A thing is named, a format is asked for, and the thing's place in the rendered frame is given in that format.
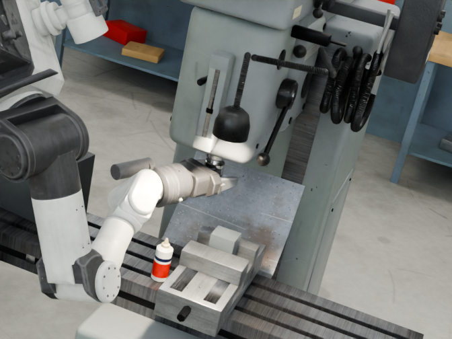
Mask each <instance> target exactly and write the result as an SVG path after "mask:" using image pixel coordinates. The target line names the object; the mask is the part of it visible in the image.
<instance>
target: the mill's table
mask: <svg viewBox="0 0 452 339"><path fill-rule="evenodd" d="M86 217H87V224H88V229H89V236H90V241H91V244H92V243H93V241H94V240H95V238H96V237H97V235H98V233H99V231H100V229H101V227H102V225H103V223H104V221H105V219H104V218H102V217H99V216H96V215H93V214H91V213H86ZM164 241H165V240H163V239H159V238H157V237H154V236H152V235H148V234H146V233H143V232H140V231H137V232H136V233H135V234H134V235H133V237H132V239H131V241H130V243H129V245H128V247H127V249H126V251H125V254H124V259H123V262H122V265H121V267H120V269H119V271H120V278H121V280H120V289H119V292H118V294H117V296H116V297H115V299H114V300H113V301H112V302H110V303H111V304H114V305H117V306H119V307H122V308H124V309H127V310H129V311H132V312H135V313H137V314H139V315H143V316H145V317H148V318H150V319H153V320H155V321H157V322H160V323H163V324H165V325H168V326H171V327H173V328H175V329H178V330H181V331H183V332H186V333H189V334H192V335H193V336H196V337H199V338H202V339H423V337H424V334H421V333H419V332H416V331H414V330H410V329H408V328H405V327H402V326H399V325H397V324H394V323H391V322H388V321H385V320H384V319H380V318H378V317H375V316H372V315H369V314H367V313H363V312H362V311H358V310H355V309H353V308H350V307H347V306H345V305H341V304H339V303H336V302H333V301H331V300H328V299H324V298H323V297H319V296H317V295H314V294H311V293H308V292H306V291H302V290H301V289H297V288H295V287H292V286H289V285H286V284H284V283H281V282H278V281H276V280H272V279H271V278H267V277H265V276H262V275H259V274H256V276H255V277H254V279H253V280H252V282H251V283H250V285H249V286H248V288H247V289H246V291H245V293H244V294H243V295H242V297H241V299H240V300H239V301H238V303H237V305H236V306H235V308H234V309H233V311H232V312H231V314H230V315H229V317H228V318H227V320H226V321H225V323H224V324H223V326H222V328H221V329H220V330H219V332H218V334H217V335H216V336H215V337H213V336H210V335H208V334H205V333H203V332H199V331H198V330H194V329H192V328H189V327H187V326H184V325H182V324H179V323H176V322H173V321H171V320H169V319H165V318H164V317H160V316H158V315H155V314H154V309H155V303H156V299H157V293H158V289H159V287H160V286H161V285H162V284H163V283H164V282H157V281H155V280H153V279H152V278H151V272H152V268H153V262H154V258H155V252H156V248H157V246H158V245H159V244H161V243H162V242H164ZM168 243H169V244H170V246H171V247H173V249H174V250H173V254H172V261H171V264H170V268H169V274H168V277H169V276H170V274H171V273H172V272H173V271H174V270H175V269H176V268H177V267H178V265H179V261H180V255H181V252H182V249H183V248H184V247H182V246H179V245H176V244H174V243H171V242H168ZM41 257H42V252H41V249H40V242H39V238H38V231H37V227H36V224H35V223H33V222H31V221H29V220H27V219H25V218H23V217H21V216H18V215H16V214H14V213H12V212H9V211H7V210H5V209H3V208H1V207H0V261H3V262H6V263H8V264H11V265H13V266H16V267H18V268H21V269H24V270H27V271H28V272H32V273H34V274H37V275H38V271H37V267H36V263H37V261H39V259H40V258H41Z"/></svg>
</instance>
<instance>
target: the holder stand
mask: <svg viewBox="0 0 452 339"><path fill-rule="evenodd" d="M94 160H95V154H93V153H90V152H89V151H88V152H87V154H86V156H85V157H84V158H83V159H80V160H79V161H77V165H78V170H79V177H80V182H81V189H82V193H83V201H84V205H85V213H87V205H88V200H89V191H90V187H91V178H92V174H93V165H94ZM29 183H30V180H29V179H28V180H26V181H23V182H20V183H13V182H10V181H9V180H7V179H6V178H4V177H3V176H2V175H1V174H0V207H1V208H3V209H5V210H7V211H9V212H12V213H14V214H16V215H18V216H21V217H23V218H25V219H27V220H29V221H31V222H33V223H36V220H35V216H34V209H33V206H32V199H31V194H30V188H29Z"/></svg>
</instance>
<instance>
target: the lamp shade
mask: <svg viewBox="0 0 452 339"><path fill-rule="evenodd" d="M249 131H250V117H249V114H248V113H247V112H246V111H245V110H244V109H243V108H241V107H239V108H234V107H233V105H231V106H227V107H224V108H221V110H220V112H219V113H218V115H217V117H216V118H215V123H214V127H213V135H214V136H215V137H217V138H218V139H221V140H222V141H227V142H230V143H244V142H246V141H247V139H248V135H249Z"/></svg>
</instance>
